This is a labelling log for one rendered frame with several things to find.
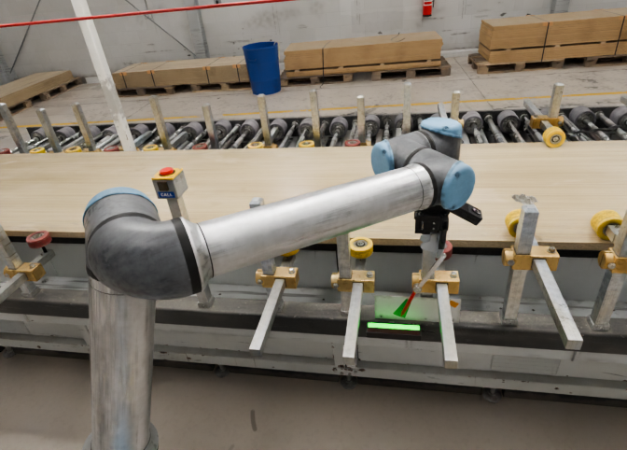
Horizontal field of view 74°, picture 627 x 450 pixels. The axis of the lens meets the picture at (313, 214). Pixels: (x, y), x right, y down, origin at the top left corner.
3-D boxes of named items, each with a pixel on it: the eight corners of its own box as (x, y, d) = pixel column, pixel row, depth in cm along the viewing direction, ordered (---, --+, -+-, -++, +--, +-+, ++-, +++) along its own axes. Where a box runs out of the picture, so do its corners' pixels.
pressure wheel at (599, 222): (621, 214, 123) (592, 226, 126) (631, 233, 125) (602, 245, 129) (613, 203, 128) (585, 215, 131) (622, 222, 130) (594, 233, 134)
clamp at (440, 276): (458, 294, 126) (459, 281, 123) (411, 292, 128) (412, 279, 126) (456, 282, 130) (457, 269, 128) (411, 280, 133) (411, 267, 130)
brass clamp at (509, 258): (557, 273, 115) (561, 258, 113) (504, 271, 118) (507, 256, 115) (550, 259, 120) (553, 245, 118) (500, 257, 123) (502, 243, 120)
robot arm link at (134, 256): (78, 272, 50) (487, 155, 76) (76, 226, 59) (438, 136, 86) (106, 343, 55) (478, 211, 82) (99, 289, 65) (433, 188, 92)
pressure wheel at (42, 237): (37, 257, 170) (24, 233, 164) (59, 249, 173) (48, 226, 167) (38, 267, 164) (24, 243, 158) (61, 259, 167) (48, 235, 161)
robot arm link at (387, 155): (397, 154, 83) (445, 138, 87) (364, 137, 92) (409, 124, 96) (397, 195, 88) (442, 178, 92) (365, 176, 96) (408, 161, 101)
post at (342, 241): (354, 331, 143) (346, 211, 118) (343, 331, 144) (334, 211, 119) (355, 324, 146) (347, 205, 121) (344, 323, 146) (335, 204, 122)
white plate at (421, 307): (458, 323, 132) (461, 300, 126) (374, 318, 137) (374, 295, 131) (458, 322, 132) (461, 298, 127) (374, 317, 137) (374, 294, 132)
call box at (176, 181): (179, 201, 124) (172, 177, 120) (158, 201, 126) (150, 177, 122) (188, 189, 130) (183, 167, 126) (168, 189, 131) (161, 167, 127)
